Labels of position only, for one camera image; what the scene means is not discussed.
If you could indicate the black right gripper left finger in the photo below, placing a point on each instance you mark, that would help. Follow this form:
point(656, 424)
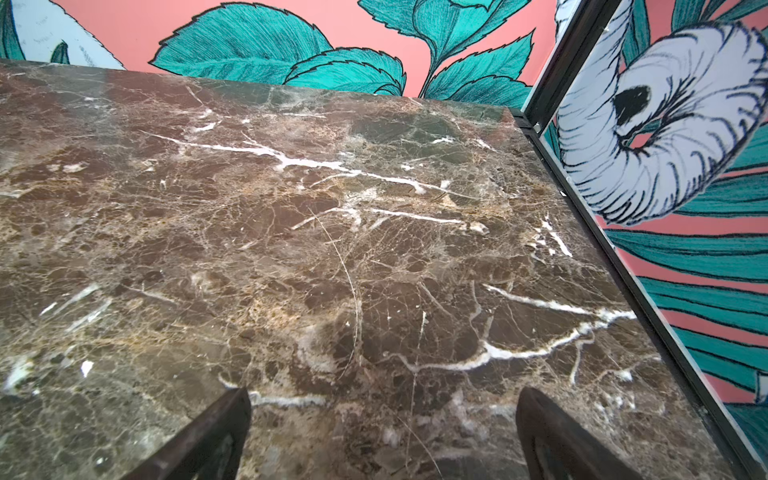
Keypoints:
point(209, 447)

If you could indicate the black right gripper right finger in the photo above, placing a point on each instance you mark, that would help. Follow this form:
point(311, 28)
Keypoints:
point(556, 446)

